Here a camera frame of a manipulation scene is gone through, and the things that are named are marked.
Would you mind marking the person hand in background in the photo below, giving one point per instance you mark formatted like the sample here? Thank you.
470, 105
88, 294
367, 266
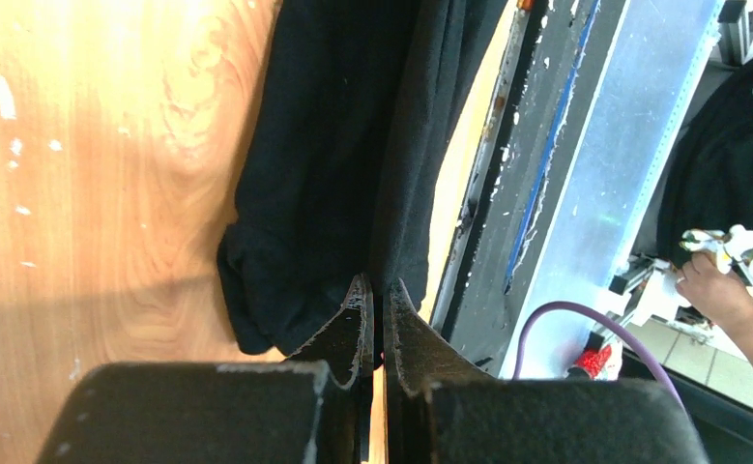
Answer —
722, 298

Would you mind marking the aluminium frame rails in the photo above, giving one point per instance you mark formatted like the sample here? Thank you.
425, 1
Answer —
618, 116

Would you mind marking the black underwear white waistband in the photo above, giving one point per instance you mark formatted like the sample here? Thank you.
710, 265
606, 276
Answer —
360, 101

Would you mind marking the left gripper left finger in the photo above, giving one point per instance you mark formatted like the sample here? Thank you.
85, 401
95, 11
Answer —
312, 407

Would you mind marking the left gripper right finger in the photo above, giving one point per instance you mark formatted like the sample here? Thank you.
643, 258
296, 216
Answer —
440, 408

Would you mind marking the person in black shirt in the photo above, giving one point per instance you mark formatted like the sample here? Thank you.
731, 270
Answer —
710, 183

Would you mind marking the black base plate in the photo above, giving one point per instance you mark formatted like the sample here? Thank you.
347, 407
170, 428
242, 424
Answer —
508, 181

